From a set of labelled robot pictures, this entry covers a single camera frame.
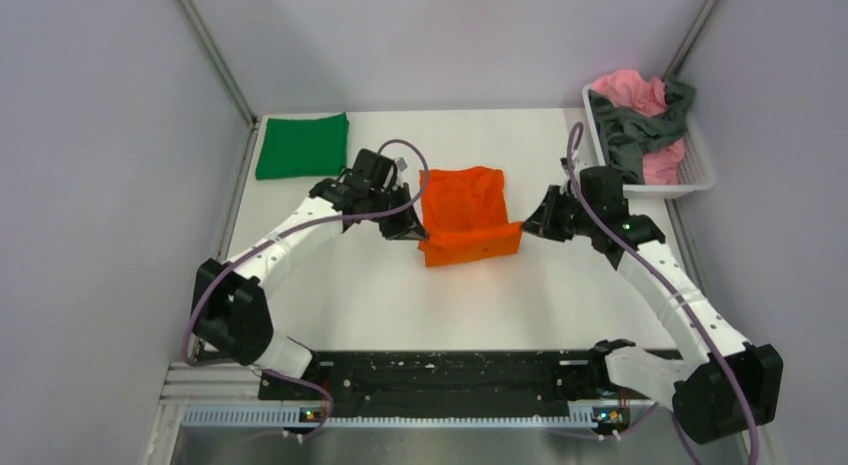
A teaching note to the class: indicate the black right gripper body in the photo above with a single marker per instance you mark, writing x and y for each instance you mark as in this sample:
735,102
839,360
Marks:
559,220

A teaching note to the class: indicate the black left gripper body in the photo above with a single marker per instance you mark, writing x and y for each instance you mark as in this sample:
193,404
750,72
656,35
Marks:
398,225

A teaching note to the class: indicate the orange t shirt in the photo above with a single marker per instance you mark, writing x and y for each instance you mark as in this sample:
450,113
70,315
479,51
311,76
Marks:
466,218

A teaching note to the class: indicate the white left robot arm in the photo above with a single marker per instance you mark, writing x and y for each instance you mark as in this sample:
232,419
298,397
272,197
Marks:
231,305

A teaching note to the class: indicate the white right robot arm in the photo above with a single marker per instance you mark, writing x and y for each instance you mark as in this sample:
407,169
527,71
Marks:
723,384

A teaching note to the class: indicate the folded green t shirt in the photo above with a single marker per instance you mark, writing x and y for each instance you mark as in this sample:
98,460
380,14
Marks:
295,148

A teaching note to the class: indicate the dark grey t shirt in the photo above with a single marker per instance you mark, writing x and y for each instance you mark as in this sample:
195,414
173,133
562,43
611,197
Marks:
629,135

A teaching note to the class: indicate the pink t shirt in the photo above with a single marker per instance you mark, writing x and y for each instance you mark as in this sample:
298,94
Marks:
627,88

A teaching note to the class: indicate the white plastic basket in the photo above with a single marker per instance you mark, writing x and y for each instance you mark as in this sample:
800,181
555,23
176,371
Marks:
695,171

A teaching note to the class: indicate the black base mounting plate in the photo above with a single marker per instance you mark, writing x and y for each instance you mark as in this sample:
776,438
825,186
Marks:
448,385

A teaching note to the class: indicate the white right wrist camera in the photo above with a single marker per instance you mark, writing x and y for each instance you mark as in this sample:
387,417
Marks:
572,167

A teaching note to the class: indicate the grey slotted cable duct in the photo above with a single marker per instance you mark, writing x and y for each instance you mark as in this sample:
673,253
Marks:
253,416

